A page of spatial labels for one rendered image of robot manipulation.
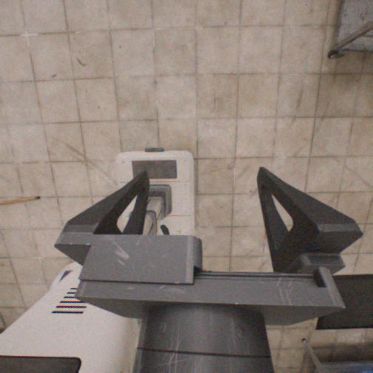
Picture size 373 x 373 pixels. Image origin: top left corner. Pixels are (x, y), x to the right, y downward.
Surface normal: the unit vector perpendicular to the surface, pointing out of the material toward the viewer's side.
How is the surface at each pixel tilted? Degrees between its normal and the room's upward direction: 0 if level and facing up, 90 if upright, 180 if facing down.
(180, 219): 0
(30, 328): 90
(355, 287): 0
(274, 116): 0
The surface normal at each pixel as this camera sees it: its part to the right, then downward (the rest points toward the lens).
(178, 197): 0.00, 0.25
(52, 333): -0.02, -0.97
